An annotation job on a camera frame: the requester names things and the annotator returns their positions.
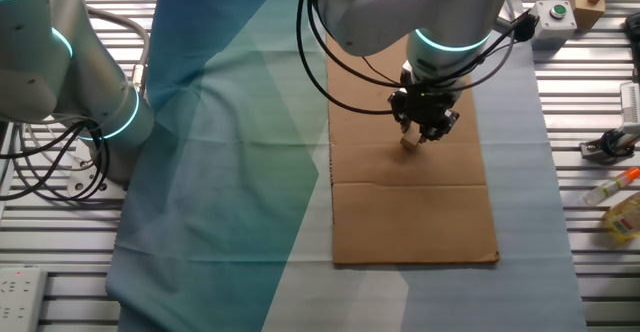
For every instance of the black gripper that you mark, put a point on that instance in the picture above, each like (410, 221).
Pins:
(425, 107)

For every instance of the small wooden cube block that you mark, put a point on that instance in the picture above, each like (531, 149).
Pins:
(410, 143)

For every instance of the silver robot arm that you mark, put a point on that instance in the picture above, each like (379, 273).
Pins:
(380, 7)

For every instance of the brown cardboard sheet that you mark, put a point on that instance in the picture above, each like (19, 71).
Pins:
(410, 222)

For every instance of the grey box with green button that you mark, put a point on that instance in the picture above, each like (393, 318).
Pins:
(555, 22)

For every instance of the clear tube with orange cap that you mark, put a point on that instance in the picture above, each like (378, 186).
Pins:
(607, 188)

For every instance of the tan wooden box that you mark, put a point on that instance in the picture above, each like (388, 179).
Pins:
(585, 9)

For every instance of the blue green patterned cloth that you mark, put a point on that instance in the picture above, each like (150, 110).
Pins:
(225, 172)

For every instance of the yellow oil bottle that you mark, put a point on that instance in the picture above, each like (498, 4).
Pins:
(625, 219)

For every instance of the black device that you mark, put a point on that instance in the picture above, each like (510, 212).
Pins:
(634, 27)

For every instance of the white power strip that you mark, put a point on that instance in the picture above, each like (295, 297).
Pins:
(20, 299)

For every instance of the black metal camera clamp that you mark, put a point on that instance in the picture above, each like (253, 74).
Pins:
(600, 149)

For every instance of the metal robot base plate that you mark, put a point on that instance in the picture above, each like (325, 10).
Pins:
(82, 182)

